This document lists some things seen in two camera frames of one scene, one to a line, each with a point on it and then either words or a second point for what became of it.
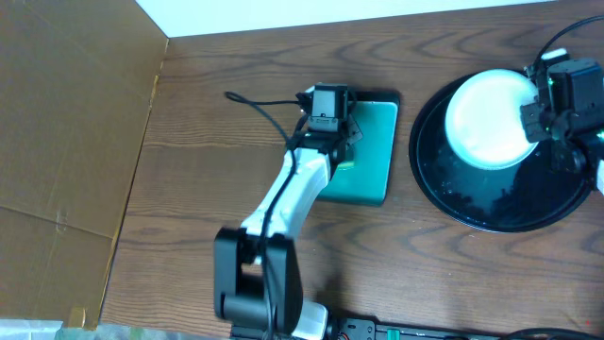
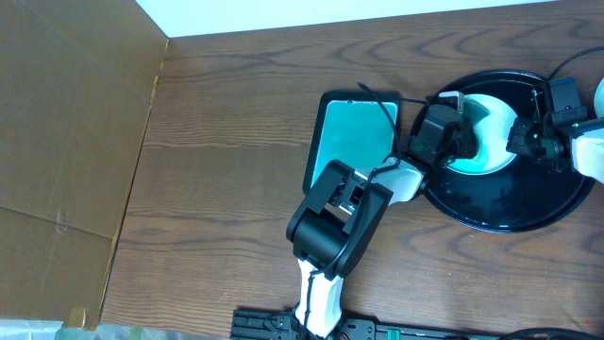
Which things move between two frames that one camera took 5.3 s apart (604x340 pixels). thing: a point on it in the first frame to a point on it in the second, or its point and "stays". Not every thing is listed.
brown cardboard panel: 76,81 stays
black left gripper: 354,130 to 459,140
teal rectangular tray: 361,175 stays
